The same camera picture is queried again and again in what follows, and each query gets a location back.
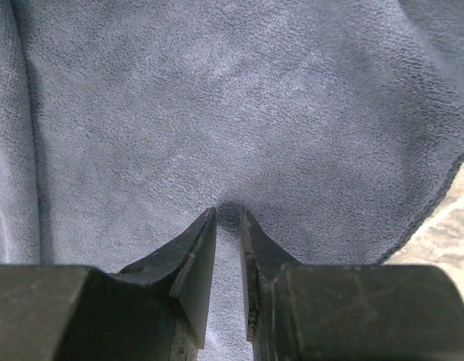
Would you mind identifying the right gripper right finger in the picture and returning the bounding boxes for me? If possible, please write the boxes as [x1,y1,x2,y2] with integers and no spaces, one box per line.
[240,208,299,360]

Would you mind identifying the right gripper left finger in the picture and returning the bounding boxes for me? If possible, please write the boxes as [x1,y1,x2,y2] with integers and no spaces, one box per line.
[92,208,217,360]

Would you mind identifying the grey towel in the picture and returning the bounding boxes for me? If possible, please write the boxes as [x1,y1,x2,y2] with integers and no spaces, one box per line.
[0,1,464,360]

